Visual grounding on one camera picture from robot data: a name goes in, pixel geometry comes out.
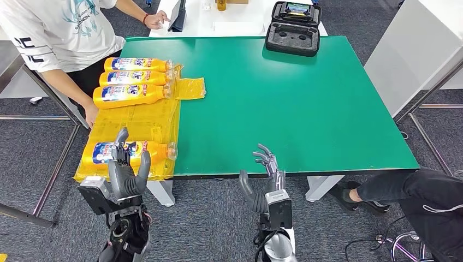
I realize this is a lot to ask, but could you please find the steel table with metal legs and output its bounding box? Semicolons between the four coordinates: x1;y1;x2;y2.
0;40;82;229

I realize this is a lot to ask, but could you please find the black foam-lined case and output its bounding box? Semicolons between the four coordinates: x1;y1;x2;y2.
265;1;323;57

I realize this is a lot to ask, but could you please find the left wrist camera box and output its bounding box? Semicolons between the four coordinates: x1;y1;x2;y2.
78;176;111;216

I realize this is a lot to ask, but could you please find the chrome chair base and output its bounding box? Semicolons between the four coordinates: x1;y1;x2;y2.
376;231;429;262

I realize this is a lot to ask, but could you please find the handheld controller with screen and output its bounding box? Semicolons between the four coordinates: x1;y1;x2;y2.
287;2;312;16

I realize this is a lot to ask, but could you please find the white table with metal legs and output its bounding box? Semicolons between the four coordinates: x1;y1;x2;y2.
364;0;463;178

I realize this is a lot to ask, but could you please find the orange detergent bottle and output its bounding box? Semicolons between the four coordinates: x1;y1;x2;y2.
93;84;174;110
99;70;177;87
81;140;179;168
104;57;174;73

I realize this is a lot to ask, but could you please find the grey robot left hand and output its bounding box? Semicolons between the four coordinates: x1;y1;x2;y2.
108;127;152;200

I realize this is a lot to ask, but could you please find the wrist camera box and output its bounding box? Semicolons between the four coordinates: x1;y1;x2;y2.
78;176;111;216
265;189;293;231

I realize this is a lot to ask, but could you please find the person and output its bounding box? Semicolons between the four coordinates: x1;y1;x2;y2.
327;168;463;262
0;0;171;128

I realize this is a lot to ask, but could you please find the person's right hand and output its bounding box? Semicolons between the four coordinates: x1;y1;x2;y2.
84;102;100;128

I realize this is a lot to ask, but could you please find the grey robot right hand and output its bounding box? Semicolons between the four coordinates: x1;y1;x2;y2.
239;143;287;214

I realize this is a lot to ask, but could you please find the black floor cable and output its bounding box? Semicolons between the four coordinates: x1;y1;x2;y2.
343;217;409;262

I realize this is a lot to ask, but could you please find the person's left hand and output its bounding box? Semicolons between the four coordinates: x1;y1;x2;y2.
144;10;171;31

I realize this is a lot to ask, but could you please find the dark tablet case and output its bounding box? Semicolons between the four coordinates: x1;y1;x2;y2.
168;0;188;33

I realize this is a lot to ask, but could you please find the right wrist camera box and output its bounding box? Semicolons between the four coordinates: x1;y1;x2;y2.
265;189;293;231

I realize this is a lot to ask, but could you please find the yellow plastic-wrapped board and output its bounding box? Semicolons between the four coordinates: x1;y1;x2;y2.
73;64;207;183

